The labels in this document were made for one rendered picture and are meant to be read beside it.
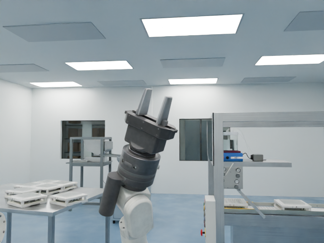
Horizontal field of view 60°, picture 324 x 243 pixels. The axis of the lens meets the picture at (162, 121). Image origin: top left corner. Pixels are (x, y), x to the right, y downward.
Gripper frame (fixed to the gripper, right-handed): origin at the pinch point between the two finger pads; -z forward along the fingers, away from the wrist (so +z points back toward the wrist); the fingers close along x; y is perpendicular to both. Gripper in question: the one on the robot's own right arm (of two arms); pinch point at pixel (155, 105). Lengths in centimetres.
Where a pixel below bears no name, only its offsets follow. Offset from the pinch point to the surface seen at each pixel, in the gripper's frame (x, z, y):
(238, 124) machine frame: 33, 38, 221
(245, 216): -7, 104, 184
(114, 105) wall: 448, 172, 548
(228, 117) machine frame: 18, 18, 125
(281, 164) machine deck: -17, 53, 200
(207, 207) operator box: 6, 69, 102
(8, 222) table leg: 253, 254, 148
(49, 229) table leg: 119, 152, 92
